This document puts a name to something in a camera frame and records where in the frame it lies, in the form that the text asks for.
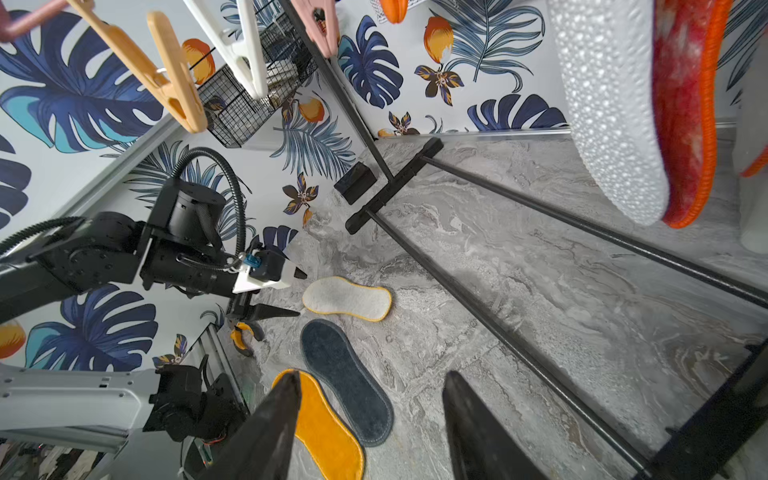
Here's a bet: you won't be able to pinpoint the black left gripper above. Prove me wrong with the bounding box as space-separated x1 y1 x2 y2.
226 267 307 330

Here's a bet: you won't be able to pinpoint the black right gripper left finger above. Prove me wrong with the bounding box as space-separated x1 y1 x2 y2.
201 370 302 480

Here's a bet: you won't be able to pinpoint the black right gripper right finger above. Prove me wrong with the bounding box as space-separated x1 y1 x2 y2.
442 371 545 479

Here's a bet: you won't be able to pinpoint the orange shoe insole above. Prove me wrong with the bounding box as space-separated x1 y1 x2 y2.
272 369 365 480
302 276 393 322

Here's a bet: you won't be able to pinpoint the dark grey shoe insole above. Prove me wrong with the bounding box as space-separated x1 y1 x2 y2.
300 319 394 447

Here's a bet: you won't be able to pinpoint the pink clip hanger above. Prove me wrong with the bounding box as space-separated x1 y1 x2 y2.
0 0 415 134

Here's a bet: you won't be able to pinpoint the white shoe insole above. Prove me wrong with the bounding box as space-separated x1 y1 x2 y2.
547 1 670 226

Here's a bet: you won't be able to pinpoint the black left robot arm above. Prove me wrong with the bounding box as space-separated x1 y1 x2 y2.
1 147 303 442

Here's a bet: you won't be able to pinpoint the red shoe insole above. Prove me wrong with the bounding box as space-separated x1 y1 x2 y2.
652 0 732 229

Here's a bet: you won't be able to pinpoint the small black box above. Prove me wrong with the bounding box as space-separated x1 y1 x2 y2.
334 161 377 205

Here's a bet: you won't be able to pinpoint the black garment rack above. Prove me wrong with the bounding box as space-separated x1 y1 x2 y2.
278 0 768 480

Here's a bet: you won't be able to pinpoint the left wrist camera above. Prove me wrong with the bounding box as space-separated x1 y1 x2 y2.
232 250 297 294

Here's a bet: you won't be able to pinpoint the yellow handled pliers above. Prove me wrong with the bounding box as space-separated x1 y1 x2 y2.
230 322 265 358

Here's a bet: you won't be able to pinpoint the black wire basket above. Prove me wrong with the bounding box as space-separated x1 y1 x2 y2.
182 1 315 148

